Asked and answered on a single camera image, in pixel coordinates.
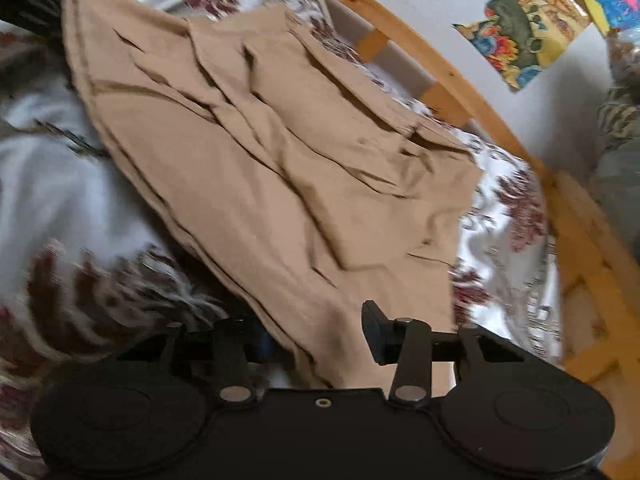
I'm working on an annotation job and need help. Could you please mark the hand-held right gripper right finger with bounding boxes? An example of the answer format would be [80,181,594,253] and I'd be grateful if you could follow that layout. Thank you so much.
[362,300,528,405]

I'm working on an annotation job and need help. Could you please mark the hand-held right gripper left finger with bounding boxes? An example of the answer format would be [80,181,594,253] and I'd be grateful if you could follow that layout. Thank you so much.
[116,318,273,404]

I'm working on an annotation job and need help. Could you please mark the tan hooded jacket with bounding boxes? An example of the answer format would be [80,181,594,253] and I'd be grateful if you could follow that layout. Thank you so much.
[60,0,485,392]

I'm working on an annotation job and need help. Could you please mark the white floral bed sheet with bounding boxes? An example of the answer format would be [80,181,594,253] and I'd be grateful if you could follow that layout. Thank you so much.
[0,0,568,480]

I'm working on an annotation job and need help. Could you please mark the bagged grey bedding bundle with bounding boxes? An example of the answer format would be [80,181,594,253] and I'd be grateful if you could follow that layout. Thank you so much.
[592,27,640,226]

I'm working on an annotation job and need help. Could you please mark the wooden bed frame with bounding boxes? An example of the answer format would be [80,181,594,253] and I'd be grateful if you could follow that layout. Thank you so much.
[270,0,640,413]

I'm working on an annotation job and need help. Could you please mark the green yellow flower wall poster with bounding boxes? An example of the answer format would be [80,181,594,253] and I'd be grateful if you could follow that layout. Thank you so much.
[452,0,597,92]

